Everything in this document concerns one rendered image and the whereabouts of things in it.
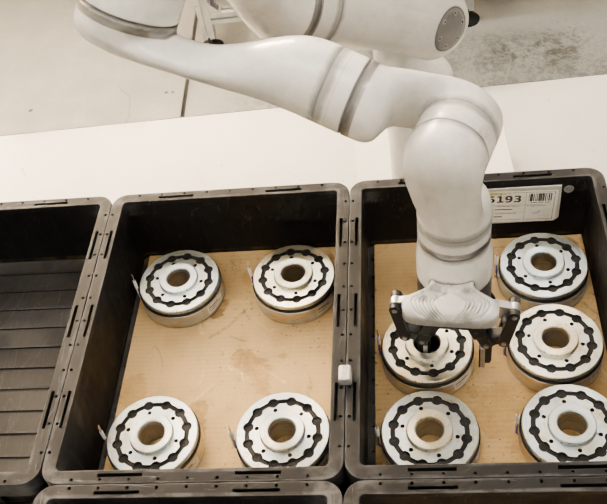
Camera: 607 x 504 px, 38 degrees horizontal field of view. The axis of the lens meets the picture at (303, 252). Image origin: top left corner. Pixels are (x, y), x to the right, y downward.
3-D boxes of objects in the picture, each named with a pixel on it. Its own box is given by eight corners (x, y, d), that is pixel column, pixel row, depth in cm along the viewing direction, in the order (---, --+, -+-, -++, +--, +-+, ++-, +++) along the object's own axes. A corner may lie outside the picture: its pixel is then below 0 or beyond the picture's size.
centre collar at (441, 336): (407, 326, 102) (406, 323, 102) (450, 329, 101) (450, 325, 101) (403, 361, 99) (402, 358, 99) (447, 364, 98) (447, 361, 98)
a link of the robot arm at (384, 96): (521, 90, 77) (375, 27, 78) (494, 157, 72) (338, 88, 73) (493, 144, 83) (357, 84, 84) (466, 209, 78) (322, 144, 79)
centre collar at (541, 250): (522, 248, 108) (522, 244, 108) (564, 249, 107) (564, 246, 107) (521, 279, 105) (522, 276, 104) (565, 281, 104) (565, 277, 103)
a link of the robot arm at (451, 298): (401, 325, 86) (398, 284, 81) (412, 239, 93) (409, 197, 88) (498, 331, 84) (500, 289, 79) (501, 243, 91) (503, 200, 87)
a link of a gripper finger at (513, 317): (510, 314, 91) (490, 345, 96) (527, 318, 91) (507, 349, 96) (511, 293, 93) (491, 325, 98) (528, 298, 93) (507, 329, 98)
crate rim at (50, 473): (119, 208, 115) (114, 195, 113) (351, 194, 111) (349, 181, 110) (45, 496, 89) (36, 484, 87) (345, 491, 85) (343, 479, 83)
